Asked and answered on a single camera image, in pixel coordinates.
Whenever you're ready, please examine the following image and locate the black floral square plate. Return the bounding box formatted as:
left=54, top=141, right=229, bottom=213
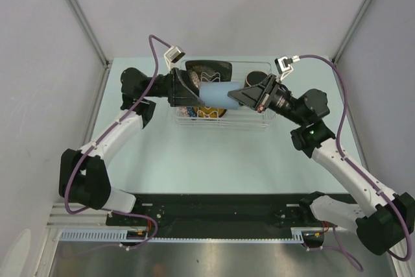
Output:
left=184, top=60, right=233, bottom=82

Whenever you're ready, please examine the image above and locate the blue patterned bowl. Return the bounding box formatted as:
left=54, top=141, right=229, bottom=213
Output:
left=178, top=106, right=197, bottom=118

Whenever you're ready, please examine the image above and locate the light blue cup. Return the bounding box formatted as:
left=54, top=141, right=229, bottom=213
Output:
left=199, top=82, right=241, bottom=110

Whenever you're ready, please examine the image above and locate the red-white patterned bowl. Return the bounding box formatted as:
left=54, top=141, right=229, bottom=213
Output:
left=189, top=70, right=201, bottom=90

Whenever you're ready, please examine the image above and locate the grey cable duct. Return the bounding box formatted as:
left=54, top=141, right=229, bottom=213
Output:
left=60, top=229, right=317, bottom=244

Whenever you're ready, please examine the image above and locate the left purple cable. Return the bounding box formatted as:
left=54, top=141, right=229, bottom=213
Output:
left=64, top=34, right=172, bottom=255

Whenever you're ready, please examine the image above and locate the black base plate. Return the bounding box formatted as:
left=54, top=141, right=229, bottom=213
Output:
left=106, top=193, right=331, bottom=239

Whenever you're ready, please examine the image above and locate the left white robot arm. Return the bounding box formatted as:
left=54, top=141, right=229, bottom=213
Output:
left=59, top=67, right=201, bottom=225

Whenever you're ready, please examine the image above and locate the clear wire dish rack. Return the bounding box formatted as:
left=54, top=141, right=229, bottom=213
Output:
left=174, top=60, right=276, bottom=130

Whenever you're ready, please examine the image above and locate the yellow round plate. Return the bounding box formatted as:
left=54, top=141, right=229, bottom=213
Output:
left=193, top=106, right=227, bottom=119

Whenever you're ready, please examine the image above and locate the red black mug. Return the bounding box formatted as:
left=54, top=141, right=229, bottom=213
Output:
left=244, top=71, right=268, bottom=87

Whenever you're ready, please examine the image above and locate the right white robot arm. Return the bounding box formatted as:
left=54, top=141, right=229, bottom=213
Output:
left=228, top=75, right=414, bottom=261

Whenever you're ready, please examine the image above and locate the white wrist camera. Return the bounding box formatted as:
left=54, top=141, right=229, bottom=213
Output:
left=274, top=56, right=300, bottom=81
left=163, top=46, right=185, bottom=70

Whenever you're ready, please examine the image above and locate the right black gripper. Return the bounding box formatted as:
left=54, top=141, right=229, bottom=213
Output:
left=228, top=74, right=305, bottom=126

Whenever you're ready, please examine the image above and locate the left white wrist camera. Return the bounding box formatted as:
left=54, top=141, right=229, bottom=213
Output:
left=163, top=46, right=185, bottom=70

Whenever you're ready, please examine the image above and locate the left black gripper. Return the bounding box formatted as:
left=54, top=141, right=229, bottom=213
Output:
left=142, top=69, right=210, bottom=108

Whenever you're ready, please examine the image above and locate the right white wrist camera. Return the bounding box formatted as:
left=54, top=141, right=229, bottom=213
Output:
left=274, top=56, right=300, bottom=81

